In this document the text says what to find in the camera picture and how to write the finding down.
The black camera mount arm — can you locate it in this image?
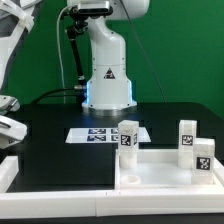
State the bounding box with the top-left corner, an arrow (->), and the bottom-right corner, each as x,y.
66,25 -> 86,85

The white obstacle bar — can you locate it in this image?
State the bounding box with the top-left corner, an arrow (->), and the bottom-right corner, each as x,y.
0,188 -> 224,219
0,156 -> 19,193

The white front obstacle bar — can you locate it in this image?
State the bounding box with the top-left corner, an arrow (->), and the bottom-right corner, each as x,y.
0,188 -> 224,219

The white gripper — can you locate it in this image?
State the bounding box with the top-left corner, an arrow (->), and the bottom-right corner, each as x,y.
0,115 -> 27,149

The grey cable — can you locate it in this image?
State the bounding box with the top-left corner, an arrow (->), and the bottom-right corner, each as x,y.
55,4 -> 74,89

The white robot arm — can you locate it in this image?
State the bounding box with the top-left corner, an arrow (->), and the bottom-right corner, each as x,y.
0,0 -> 150,112

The white sheet with fiducial markers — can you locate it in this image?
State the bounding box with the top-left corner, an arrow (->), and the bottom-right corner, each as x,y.
65,127 -> 151,144

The black cable on table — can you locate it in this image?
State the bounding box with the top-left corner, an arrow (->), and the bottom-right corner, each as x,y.
30,87 -> 88,105

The white square table top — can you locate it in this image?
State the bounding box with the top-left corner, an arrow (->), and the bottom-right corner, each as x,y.
115,149 -> 224,190

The white left obstacle bar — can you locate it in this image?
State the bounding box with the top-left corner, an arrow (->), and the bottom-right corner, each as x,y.
0,156 -> 19,193

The camera on robot top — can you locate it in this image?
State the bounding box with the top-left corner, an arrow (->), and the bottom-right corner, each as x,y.
67,0 -> 113,16

